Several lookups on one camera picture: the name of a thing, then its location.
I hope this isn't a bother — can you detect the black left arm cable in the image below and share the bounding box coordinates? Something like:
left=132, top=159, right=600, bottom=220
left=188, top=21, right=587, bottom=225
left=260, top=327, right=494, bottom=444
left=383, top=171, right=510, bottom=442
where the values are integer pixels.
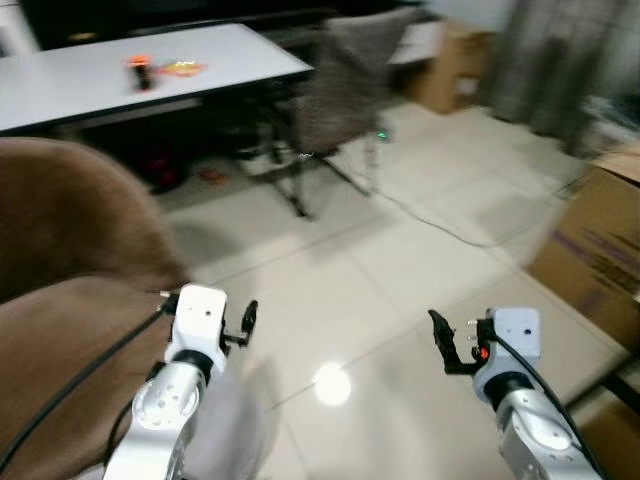
left=0, top=296, right=179, bottom=473

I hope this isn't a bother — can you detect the thin grey floor cable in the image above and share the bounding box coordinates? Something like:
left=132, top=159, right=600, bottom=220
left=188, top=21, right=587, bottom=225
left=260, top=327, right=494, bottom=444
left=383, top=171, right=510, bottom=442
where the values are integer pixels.
left=368, top=140, right=591, bottom=251

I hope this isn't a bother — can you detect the large printed cardboard box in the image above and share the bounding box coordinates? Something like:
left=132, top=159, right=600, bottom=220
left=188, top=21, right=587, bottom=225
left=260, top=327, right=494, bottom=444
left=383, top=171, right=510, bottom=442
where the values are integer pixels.
left=524, top=148, right=640, bottom=353

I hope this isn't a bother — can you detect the small plain cardboard box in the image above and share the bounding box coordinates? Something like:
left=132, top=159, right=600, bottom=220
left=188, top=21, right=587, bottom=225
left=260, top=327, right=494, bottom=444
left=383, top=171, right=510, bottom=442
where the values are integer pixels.
left=400, top=20, right=497, bottom=115

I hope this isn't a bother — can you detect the grey curtain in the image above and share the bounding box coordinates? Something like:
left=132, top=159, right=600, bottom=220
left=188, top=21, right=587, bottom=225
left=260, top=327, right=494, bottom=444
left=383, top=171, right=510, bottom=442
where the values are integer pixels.
left=488, top=0, right=640, bottom=159

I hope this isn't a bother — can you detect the orange yellow wrapper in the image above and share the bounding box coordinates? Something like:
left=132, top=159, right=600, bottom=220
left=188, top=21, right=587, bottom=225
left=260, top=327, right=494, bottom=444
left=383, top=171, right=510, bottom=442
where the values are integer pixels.
left=158, top=59, right=209, bottom=80

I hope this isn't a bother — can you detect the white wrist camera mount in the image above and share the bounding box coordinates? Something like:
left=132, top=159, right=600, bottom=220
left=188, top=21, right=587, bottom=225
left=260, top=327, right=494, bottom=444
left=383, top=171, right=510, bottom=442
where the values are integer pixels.
left=164, top=285, right=230, bottom=373
left=484, top=307, right=542, bottom=389

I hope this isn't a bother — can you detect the black metal table leg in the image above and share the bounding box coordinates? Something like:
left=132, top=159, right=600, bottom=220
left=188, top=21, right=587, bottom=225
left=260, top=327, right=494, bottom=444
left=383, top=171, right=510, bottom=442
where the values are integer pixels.
left=598, top=372, right=640, bottom=417

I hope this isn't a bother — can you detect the low brown cardboard box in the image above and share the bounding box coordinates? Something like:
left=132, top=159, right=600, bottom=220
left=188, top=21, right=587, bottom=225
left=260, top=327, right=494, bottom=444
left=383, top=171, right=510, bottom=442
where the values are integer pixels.
left=578, top=398, right=640, bottom=480

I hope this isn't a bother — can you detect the white rectangular table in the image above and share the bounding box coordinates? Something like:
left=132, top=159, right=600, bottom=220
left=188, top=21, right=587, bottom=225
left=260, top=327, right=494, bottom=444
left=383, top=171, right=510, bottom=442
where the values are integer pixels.
left=0, top=22, right=317, bottom=138

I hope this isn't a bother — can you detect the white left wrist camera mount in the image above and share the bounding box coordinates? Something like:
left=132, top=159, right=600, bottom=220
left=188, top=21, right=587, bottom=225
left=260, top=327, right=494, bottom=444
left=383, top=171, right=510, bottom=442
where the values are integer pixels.
left=164, top=285, right=230, bottom=373

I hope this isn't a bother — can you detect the red item under table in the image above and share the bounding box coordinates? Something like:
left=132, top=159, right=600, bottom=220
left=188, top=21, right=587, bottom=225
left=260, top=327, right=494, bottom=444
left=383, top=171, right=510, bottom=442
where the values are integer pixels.
left=138, top=148, right=189, bottom=193

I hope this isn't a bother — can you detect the light grey pillow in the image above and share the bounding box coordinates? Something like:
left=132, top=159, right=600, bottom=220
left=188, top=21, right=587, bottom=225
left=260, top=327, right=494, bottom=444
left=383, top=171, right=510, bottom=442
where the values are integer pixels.
left=185, top=365, right=276, bottom=480

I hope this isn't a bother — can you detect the black item with orange cap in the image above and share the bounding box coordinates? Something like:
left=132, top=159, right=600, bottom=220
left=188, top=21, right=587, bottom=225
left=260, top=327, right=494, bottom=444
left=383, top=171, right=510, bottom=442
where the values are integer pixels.
left=126, top=54, right=158, bottom=93

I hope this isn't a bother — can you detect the brown fabric sofa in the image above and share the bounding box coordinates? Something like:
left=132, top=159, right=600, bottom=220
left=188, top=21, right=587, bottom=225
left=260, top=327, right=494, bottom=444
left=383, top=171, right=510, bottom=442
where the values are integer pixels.
left=0, top=135, right=193, bottom=480

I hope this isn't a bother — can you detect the chair with brown woven cover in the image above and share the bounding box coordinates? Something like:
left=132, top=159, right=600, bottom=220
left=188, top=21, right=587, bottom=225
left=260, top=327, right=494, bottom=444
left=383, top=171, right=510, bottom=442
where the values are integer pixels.
left=240, top=6, right=423, bottom=221

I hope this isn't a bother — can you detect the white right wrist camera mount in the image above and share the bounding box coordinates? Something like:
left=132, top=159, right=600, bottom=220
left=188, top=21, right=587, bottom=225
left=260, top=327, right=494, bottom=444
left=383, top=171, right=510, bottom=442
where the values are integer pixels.
left=484, top=307, right=542, bottom=389

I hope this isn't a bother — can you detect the dark tv cabinet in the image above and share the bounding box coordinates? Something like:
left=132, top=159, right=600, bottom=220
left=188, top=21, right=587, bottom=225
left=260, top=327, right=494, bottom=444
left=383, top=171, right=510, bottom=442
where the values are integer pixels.
left=18, top=0, right=431, bottom=53

